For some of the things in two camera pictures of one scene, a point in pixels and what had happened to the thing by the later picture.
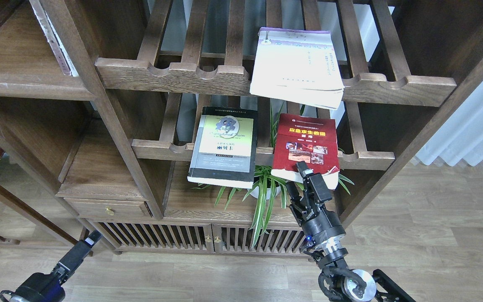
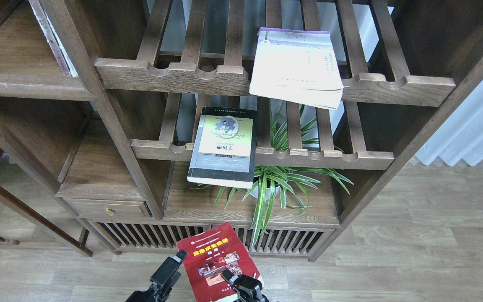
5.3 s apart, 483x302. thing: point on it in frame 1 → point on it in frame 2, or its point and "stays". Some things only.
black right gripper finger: (316, 188) → (247, 287)
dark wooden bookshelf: (172, 127) stays
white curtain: (480, 130) stays
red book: (305, 138) → (211, 252)
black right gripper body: (322, 229) → (250, 295)
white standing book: (66, 65) stays
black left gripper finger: (73, 258) → (167, 273)
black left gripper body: (42, 287) → (155, 293)
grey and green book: (224, 149) stays
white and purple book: (299, 65) stays
